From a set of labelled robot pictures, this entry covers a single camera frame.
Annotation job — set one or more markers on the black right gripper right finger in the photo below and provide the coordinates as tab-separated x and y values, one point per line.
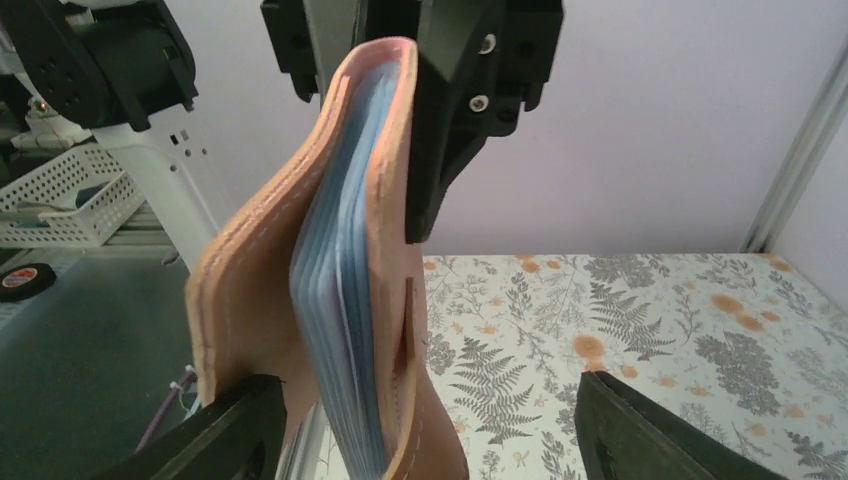
624	435

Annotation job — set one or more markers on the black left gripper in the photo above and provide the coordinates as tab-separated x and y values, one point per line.
411	46

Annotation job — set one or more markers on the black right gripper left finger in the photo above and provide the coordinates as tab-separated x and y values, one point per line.
238	436

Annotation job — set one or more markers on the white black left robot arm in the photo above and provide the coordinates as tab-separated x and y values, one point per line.
125	71

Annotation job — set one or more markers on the floral patterned table mat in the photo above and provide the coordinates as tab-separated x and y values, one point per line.
741	346

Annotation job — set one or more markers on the black tape roll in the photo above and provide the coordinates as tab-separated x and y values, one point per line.
26	281

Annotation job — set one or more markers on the white perforated plastic basket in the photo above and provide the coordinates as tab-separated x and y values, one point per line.
77	200

